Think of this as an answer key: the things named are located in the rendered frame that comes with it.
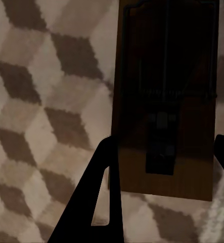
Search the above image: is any mousetrap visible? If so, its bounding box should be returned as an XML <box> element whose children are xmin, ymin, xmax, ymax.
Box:
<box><xmin>108</xmin><ymin>0</ymin><xmax>219</xmax><ymax>201</ymax></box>

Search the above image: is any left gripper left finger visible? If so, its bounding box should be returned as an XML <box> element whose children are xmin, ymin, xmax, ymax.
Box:
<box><xmin>48</xmin><ymin>135</ymin><xmax>124</xmax><ymax>243</ymax></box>

